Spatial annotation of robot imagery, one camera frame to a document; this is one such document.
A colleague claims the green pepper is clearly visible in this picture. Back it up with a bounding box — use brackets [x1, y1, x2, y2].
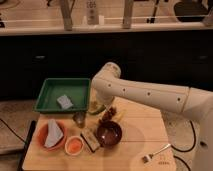
[88, 101, 105, 115]

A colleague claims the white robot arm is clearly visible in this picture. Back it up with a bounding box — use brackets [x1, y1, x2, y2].
[92, 62, 213, 171]

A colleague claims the small metal cup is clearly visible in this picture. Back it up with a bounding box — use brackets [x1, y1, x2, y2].
[73, 112, 86, 128]

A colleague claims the small white orange cup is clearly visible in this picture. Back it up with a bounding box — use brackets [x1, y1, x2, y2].
[65, 136, 84, 156]

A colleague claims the bunch of dark grapes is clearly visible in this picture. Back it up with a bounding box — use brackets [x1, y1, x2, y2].
[99, 107, 117, 123]

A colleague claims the yellow banana piece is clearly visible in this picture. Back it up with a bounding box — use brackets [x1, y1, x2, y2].
[114, 110, 125, 122]

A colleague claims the green plastic tray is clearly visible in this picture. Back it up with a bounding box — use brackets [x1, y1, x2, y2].
[35, 78, 90, 114]

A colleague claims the dark purple bowl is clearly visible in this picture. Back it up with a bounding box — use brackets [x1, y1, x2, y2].
[96, 121, 122, 148]

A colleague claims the grey sponge in tray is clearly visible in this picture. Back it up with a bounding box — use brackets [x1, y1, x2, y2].
[57, 95, 73, 109]

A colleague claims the wooden block eraser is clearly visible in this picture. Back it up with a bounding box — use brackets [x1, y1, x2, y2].
[81, 129, 100, 152]

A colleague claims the grey cloth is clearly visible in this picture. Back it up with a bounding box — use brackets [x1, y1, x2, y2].
[44, 119, 64, 148]

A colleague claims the orange bowl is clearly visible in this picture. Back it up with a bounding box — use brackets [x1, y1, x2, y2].
[36, 121, 67, 151]

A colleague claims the silver fork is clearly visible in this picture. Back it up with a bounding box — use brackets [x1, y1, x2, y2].
[142, 144, 171, 163]

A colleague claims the black cable right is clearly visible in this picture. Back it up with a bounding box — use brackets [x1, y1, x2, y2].
[171, 120, 198, 171]

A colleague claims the black cable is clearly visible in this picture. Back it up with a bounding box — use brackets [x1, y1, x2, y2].
[171, 120, 198, 171]
[0, 118, 27, 145]

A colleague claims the wooden post right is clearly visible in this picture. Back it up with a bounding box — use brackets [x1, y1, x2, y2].
[122, 0, 134, 29]

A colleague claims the wooden post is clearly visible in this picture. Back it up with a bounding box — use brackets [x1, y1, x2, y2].
[59, 0, 72, 31]
[122, 0, 134, 29]

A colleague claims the black cable left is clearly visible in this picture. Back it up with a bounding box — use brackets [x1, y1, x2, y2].
[0, 118, 27, 145]

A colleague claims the wooden post left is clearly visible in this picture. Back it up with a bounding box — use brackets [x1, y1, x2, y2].
[59, 0, 72, 31]

